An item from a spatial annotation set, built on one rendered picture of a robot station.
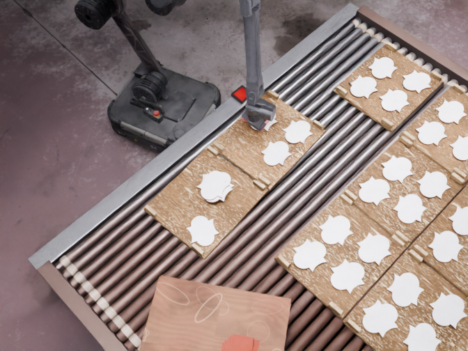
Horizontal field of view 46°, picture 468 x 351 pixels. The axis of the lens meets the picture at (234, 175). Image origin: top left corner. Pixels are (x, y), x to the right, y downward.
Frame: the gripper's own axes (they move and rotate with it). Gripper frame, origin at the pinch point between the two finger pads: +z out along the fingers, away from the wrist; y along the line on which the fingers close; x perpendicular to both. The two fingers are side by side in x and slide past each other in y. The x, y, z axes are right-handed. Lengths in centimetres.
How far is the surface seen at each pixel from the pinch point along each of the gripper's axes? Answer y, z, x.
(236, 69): -83, 110, 61
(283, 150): 17.8, -0.2, -1.8
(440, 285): 103, -2, -10
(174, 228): 8, -11, -60
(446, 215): 89, 3, 17
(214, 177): 5.4, -9.8, -32.6
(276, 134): 9.6, 1.8, 3.1
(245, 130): -2.5, 0.5, -4.7
